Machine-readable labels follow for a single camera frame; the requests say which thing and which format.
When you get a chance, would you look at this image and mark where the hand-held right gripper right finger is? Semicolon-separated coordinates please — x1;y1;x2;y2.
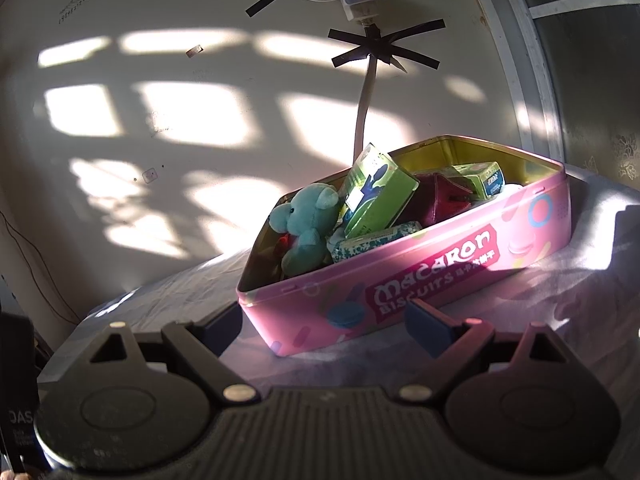
384;299;577;405

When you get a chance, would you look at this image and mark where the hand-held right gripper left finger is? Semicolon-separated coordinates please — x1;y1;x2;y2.
66;303;263;407

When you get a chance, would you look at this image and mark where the pink biscuit tin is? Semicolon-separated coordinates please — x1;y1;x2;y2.
236;134;572;358

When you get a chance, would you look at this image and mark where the red cardboard box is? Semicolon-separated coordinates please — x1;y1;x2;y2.
414;172;478;227

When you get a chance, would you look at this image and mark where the teal plush toy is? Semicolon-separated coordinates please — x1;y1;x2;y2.
269;183;341;279

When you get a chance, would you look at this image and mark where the green box with dark print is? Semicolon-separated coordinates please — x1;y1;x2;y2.
342;142;420;240

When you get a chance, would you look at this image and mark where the teal tissue packet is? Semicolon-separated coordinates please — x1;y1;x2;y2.
327;220;424;264

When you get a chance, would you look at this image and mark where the light green carton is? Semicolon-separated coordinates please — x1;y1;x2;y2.
451;161;505;201

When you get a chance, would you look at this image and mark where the thin black wire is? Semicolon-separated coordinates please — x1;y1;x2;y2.
0;209;82;327

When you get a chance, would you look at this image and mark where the white flat cable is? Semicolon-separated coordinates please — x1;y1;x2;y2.
353;54;379;162

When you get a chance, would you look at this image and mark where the white window frame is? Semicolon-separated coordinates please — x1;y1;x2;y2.
459;0;640;167

